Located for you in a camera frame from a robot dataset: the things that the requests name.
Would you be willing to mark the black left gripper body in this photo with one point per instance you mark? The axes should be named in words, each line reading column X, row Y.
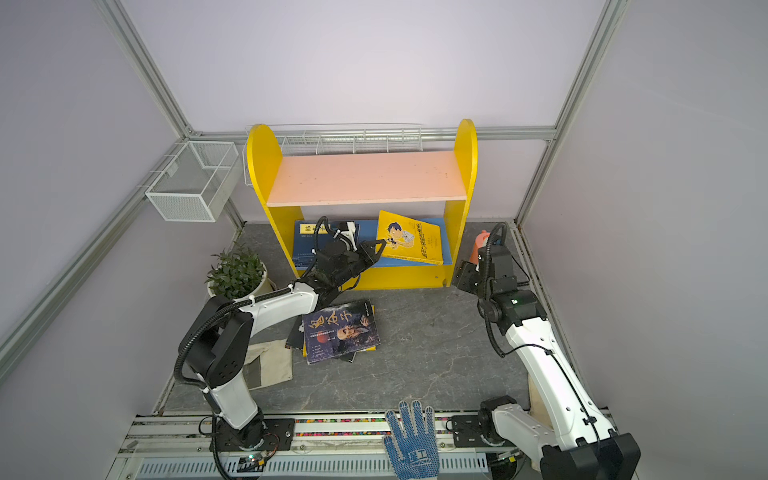
column 356, row 264

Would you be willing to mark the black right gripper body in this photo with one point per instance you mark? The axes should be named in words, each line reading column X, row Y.
column 471, row 280

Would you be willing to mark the dark blue book yellow label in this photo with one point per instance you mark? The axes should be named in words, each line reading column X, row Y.
column 305, row 243

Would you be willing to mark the yellow cartoon cover book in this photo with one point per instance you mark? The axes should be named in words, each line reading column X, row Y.
column 409, row 239

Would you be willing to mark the purple book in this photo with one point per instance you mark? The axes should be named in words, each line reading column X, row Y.
column 341, row 330

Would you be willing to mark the black wolf cover book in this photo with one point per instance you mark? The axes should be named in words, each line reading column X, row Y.
column 296, row 336

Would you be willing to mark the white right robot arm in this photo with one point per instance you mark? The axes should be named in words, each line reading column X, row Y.
column 580, row 442

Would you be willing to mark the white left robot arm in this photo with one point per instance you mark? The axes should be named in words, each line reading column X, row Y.
column 211, row 356

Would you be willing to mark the white plastic plant pot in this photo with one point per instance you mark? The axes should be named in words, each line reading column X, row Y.
column 265, row 286

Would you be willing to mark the pink upper shelf board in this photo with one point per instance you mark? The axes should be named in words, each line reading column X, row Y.
column 360, row 179

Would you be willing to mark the green potted plant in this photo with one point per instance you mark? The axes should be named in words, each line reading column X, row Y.
column 235, row 273

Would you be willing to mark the beige grey work glove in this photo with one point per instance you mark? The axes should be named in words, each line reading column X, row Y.
column 268, row 364

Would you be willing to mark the cream leather glove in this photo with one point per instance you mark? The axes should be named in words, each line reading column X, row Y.
column 537, row 408

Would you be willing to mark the white mesh basket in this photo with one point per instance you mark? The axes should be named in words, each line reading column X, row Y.
column 197, row 182

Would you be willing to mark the blue dotted knit glove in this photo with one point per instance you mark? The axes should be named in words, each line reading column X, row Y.
column 411, row 445

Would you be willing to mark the white wire basket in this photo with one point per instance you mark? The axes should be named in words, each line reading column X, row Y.
column 316, row 139

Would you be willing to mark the metal base rail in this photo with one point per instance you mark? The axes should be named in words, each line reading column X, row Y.
column 317, row 445

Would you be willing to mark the aluminium frame post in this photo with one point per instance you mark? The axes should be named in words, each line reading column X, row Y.
column 118, row 21

